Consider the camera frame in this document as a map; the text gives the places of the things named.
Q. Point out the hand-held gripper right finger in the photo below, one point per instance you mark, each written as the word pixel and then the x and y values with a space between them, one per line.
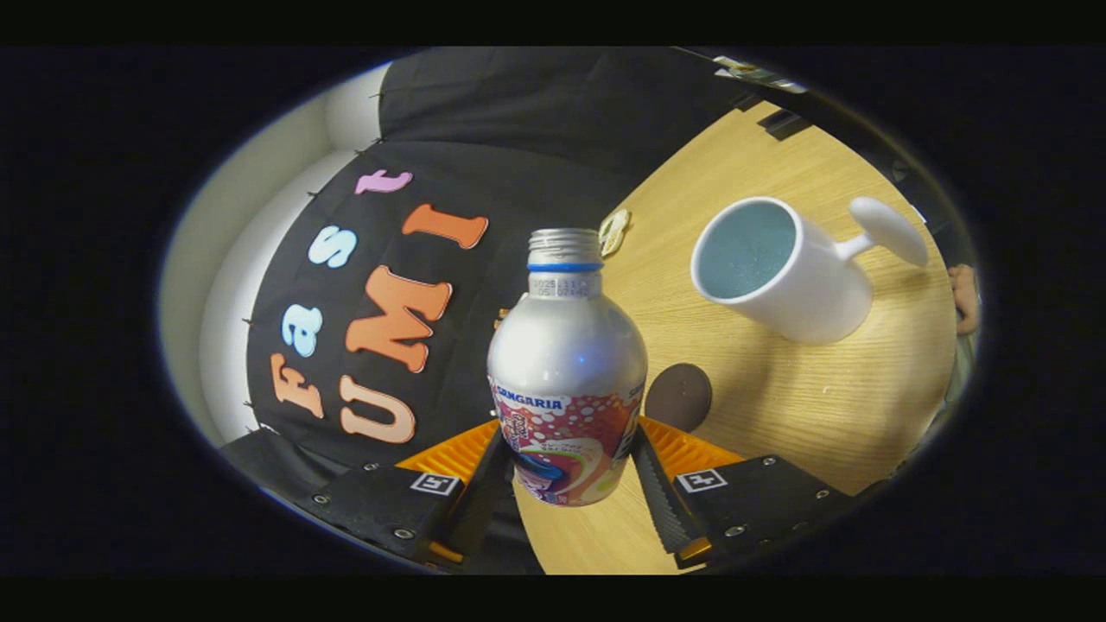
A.
pixel 661 501

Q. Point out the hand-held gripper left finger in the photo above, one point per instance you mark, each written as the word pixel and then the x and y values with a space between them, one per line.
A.
pixel 479 501

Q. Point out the dark brown round coaster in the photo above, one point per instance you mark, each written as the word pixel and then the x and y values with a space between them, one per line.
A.
pixel 678 396

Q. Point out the silver juice bottle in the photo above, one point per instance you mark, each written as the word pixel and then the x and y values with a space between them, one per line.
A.
pixel 566 354

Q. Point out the white cup with blue inside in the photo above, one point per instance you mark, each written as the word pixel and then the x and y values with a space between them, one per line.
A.
pixel 812 285

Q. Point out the wooden table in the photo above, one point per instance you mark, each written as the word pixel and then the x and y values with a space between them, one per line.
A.
pixel 804 406

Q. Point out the small white yellow tray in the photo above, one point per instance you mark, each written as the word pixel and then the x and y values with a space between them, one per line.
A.
pixel 613 231

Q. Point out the black backdrop cloth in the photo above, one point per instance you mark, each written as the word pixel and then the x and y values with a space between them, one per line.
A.
pixel 518 130

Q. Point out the small black block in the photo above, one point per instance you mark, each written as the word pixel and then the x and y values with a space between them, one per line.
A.
pixel 785 125

